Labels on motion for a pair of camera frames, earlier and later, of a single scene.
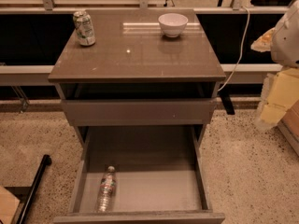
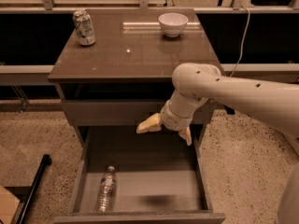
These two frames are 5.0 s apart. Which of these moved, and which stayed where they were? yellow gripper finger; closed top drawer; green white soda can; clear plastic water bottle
Moved: yellow gripper finger
Stayed: clear plastic water bottle; green white soda can; closed top drawer
